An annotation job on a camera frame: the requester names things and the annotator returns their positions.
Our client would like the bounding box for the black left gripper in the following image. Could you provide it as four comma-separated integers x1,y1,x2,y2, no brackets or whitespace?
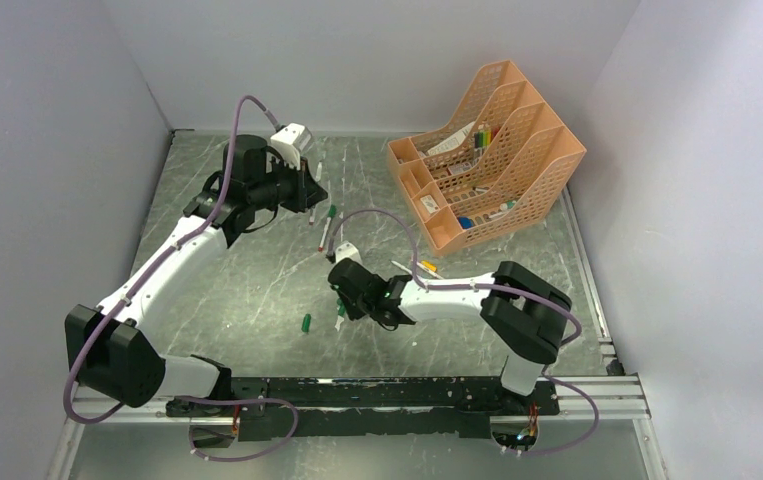
249,153,327,213

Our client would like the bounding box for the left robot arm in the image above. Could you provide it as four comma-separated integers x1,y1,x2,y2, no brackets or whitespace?
64,124,327,416

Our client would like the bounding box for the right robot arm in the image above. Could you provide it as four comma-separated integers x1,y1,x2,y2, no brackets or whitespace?
328,259,572,414

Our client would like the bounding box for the white pen green tip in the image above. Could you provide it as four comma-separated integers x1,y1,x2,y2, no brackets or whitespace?
390,260,413,276

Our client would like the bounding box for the white pen yellow tip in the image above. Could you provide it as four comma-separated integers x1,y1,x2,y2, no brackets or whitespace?
423,267,443,279

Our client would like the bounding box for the white staples box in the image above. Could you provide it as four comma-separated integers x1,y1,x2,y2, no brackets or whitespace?
420,195,439,213

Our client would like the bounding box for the blue round object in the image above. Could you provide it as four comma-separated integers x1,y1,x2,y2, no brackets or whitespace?
457,216,474,230

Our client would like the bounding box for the white paper booklet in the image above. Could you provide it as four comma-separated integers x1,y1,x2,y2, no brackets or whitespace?
426,122,474,156

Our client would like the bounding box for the pack of coloured markers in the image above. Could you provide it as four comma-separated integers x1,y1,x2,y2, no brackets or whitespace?
472,126,492,163

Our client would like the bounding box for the orange plastic desk organizer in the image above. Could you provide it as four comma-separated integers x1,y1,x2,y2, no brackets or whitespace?
387,60,587,256

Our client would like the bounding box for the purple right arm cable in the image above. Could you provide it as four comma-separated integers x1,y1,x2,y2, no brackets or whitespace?
324,209,601,458

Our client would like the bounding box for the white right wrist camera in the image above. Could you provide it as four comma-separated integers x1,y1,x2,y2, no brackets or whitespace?
334,242,362,264

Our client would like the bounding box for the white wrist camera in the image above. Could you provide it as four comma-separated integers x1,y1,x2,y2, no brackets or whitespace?
269,123,313,170
334,242,362,264

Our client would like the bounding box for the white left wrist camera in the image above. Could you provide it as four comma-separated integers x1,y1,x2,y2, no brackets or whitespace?
269,123,313,170

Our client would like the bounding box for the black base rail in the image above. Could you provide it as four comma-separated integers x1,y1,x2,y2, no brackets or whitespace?
165,375,559,441

